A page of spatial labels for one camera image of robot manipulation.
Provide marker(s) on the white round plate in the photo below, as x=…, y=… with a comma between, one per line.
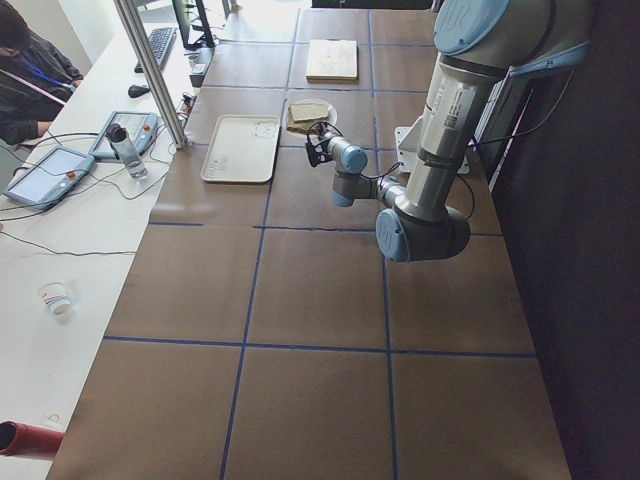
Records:
x=332, y=115

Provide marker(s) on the bread slice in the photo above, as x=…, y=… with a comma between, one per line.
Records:
x=307, y=111
x=302, y=126

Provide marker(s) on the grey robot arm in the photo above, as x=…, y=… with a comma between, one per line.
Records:
x=479, y=44

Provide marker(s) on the cream bear tray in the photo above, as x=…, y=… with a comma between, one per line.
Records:
x=243, y=149

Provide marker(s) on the white pillar with base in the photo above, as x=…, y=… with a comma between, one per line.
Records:
x=405, y=150

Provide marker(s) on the wooden cutting board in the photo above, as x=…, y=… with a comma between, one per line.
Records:
x=332, y=60

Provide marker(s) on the far teach pendant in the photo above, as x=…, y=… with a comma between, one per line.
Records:
x=140, y=126

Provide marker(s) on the teach pendant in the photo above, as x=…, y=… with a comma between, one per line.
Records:
x=140, y=126
x=46, y=182

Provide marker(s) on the black power box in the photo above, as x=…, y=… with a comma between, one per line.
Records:
x=199, y=62

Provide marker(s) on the clear water bottle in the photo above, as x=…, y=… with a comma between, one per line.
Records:
x=125, y=151

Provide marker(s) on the black computer mouse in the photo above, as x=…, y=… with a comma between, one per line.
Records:
x=136, y=91

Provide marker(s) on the black monitor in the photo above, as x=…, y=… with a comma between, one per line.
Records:
x=193, y=24

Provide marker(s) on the black keyboard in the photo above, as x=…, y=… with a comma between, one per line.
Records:
x=161, y=41

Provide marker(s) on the paper cup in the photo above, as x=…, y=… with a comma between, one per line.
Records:
x=56, y=299

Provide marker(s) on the near teach pendant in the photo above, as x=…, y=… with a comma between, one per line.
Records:
x=46, y=182

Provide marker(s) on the seated person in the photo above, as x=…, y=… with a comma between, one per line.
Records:
x=36, y=79

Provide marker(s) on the red tube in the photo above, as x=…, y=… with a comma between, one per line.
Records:
x=28, y=441

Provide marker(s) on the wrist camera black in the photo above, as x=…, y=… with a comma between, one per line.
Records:
x=316, y=153

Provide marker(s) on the aluminium frame post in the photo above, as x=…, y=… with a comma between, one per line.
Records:
x=135, y=30

